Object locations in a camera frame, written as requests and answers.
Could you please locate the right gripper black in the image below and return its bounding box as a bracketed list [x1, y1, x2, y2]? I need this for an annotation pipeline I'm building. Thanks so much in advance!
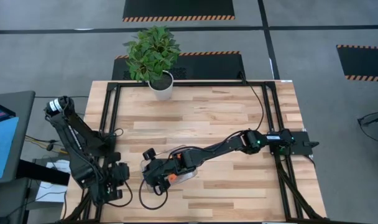
[143, 148, 180, 187]

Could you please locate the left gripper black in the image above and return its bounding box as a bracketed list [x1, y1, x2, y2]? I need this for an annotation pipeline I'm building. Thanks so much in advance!
[97, 152, 131, 190]

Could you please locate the clear plastic basket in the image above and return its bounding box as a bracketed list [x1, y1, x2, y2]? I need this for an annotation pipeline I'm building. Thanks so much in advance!
[140, 151, 198, 193]

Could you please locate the white paper sheet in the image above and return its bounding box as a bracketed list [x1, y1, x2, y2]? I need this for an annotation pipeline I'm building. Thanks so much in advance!
[35, 160, 74, 203]

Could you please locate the black beam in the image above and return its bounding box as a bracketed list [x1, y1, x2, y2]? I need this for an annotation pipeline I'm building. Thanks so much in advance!
[16, 159, 71, 187]

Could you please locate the black floor mat striped edge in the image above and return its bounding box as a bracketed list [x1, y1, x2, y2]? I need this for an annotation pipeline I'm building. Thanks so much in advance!
[336, 44, 378, 83]
[122, 0, 236, 22]
[111, 51, 246, 81]

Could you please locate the green plant in white pot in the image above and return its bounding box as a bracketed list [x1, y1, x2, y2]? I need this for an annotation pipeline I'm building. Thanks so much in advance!
[122, 25, 182, 101]

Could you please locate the dark grey cabinet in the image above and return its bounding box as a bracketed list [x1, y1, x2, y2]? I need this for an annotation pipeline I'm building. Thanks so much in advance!
[0, 177, 30, 224]

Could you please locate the grey side desk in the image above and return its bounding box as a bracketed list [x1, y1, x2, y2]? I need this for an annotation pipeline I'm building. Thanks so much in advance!
[0, 90, 36, 185]

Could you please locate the blue sheet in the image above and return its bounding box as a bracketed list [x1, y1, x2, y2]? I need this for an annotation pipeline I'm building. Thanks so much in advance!
[0, 116, 20, 180]

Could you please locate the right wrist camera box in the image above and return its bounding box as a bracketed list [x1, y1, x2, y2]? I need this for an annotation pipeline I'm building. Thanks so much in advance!
[154, 183, 170, 196]

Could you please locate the left camera cable loop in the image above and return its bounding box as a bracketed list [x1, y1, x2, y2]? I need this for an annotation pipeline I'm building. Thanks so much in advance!
[106, 179, 134, 208]

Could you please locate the camera cable loop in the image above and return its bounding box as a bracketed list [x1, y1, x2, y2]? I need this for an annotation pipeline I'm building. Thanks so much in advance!
[106, 179, 134, 208]
[138, 179, 170, 211]

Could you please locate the right camera cable loop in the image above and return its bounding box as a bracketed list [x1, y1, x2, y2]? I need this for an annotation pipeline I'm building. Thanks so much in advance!
[138, 179, 170, 211]

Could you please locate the black metal table frame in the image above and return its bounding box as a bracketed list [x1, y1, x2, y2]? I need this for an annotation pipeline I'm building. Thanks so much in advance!
[61, 80, 330, 224]

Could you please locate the black power cable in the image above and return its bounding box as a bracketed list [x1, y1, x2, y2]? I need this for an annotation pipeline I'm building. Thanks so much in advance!
[238, 71, 265, 131]

